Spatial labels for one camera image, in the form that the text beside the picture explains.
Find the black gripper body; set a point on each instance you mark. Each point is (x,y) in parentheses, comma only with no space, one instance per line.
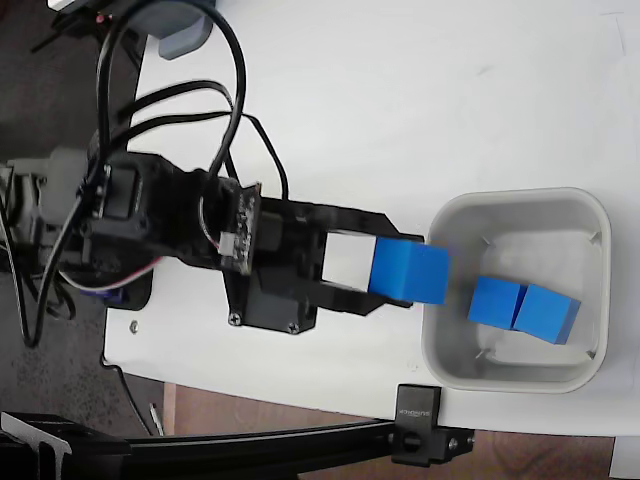
(280,295)

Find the blue cube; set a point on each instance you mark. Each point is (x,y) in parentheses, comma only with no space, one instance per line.
(410,270)
(542,312)
(492,302)

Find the white square bin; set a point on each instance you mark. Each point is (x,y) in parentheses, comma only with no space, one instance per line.
(597,300)

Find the black table clamp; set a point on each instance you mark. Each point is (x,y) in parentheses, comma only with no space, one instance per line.
(417,425)

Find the small metal nut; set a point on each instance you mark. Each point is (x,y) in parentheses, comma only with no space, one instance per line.
(134,327)

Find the blue-gray stand base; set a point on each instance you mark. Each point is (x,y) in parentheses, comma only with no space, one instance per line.
(182,35)

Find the black device with red button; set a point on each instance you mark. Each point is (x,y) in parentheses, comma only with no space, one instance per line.
(75,25)

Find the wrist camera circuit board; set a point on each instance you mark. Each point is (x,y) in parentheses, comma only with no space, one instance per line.
(245,225)

